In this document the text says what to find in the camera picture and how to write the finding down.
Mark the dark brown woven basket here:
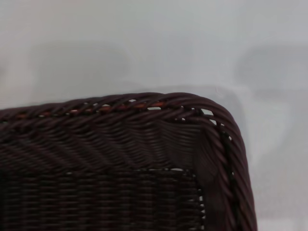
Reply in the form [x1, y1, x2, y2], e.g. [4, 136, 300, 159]
[0, 91, 258, 231]

